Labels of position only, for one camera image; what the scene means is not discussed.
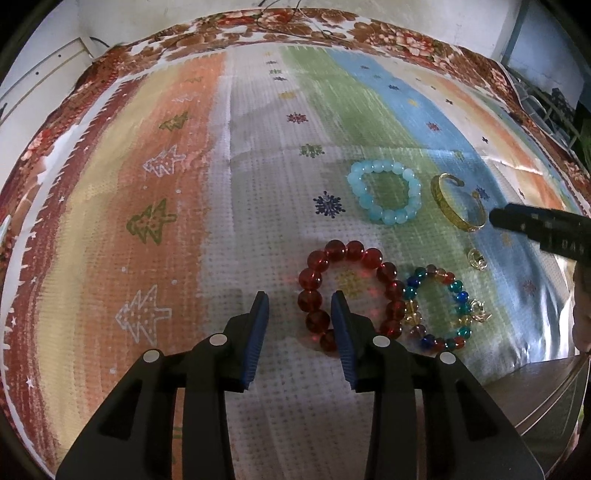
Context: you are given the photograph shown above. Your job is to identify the red beaded bracelet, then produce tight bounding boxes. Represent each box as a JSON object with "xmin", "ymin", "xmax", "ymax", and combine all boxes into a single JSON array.
[{"xmin": 298, "ymin": 239, "xmax": 408, "ymax": 354}]

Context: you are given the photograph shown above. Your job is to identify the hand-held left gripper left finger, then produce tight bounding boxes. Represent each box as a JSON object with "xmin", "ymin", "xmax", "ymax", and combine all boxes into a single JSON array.
[{"xmin": 55, "ymin": 291, "xmax": 271, "ymax": 480}]

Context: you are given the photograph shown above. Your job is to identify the light blue beaded bracelet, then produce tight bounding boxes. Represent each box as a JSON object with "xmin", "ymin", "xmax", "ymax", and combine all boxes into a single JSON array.
[{"xmin": 347, "ymin": 159, "xmax": 423, "ymax": 226}]

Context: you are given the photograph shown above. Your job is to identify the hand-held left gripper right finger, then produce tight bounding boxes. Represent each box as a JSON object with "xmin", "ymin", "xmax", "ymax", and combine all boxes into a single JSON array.
[{"xmin": 331, "ymin": 290, "xmax": 543, "ymax": 480}]

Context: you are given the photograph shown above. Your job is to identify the person's right forearm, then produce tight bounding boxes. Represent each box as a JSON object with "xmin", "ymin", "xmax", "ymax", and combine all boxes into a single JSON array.
[{"xmin": 571, "ymin": 265, "xmax": 591, "ymax": 354}]

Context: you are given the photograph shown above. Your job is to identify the brown floral bedsheet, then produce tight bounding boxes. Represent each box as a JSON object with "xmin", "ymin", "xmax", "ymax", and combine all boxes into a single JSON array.
[{"xmin": 0, "ymin": 7, "xmax": 591, "ymax": 259}]

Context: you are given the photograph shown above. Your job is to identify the metal window grille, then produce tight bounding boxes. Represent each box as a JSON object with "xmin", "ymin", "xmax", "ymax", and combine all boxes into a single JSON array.
[{"xmin": 517, "ymin": 78, "xmax": 583, "ymax": 148}]

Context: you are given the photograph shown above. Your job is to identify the white door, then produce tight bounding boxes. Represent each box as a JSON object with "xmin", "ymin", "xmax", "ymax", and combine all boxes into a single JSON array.
[{"xmin": 0, "ymin": 37, "xmax": 93, "ymax": 134}]

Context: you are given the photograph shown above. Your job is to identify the grey board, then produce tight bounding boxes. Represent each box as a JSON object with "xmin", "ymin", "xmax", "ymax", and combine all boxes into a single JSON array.
[{"xmin": 480, "ymin": 353, "xmax": 591, "ymax": 462}]

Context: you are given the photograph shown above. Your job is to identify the gold bangle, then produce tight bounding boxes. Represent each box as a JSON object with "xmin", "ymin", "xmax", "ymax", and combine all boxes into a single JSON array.
[{"xmin": 430, "ymin": 173, "xmax": 489, "ymax": 232}]

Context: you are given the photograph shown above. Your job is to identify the striped printed blanket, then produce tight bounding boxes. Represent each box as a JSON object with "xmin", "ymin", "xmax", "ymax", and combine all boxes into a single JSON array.
[{"xmin": 0, "ymin": 39, "xmax": 587, "ymax": 480}]

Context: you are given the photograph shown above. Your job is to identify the multicolour beaded bracelet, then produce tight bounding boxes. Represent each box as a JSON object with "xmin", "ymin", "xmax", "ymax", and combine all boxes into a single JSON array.
[{"xmin": 402, "ymin": 264, "xmax": 476, "ymax": 355}]

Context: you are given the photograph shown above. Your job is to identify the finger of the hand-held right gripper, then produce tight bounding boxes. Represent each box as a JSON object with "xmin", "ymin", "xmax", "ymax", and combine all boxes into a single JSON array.
[{"xmin": 488, "ymin": 202, "xmax": 591, "ymax": 237}]

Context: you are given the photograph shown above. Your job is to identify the thin dark cable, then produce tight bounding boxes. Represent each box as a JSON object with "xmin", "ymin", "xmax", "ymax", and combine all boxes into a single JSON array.
[{"xmin": 252, "ymin": 0, "xmax": 352, "ymax": 43}]

